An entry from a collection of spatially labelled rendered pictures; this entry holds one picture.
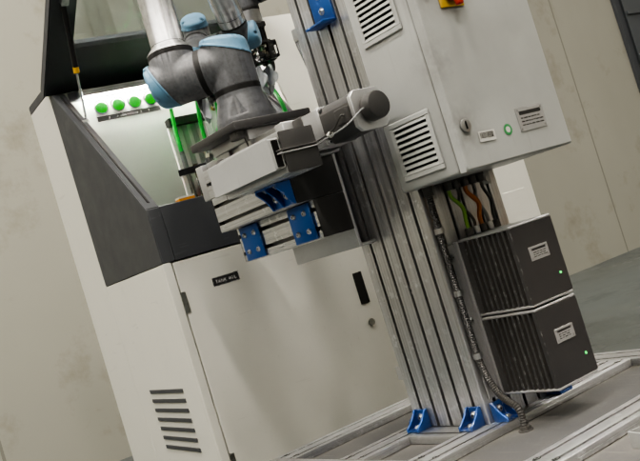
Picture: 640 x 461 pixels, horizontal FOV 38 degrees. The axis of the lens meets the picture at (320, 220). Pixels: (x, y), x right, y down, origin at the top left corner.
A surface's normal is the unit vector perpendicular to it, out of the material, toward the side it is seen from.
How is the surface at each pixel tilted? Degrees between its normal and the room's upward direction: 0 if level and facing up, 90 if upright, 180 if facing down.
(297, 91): 76
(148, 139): 90
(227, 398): 90
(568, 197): 90
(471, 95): 93
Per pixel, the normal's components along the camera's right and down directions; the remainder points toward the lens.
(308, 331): 0.47, -0.17
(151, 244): -0.83, 0.24
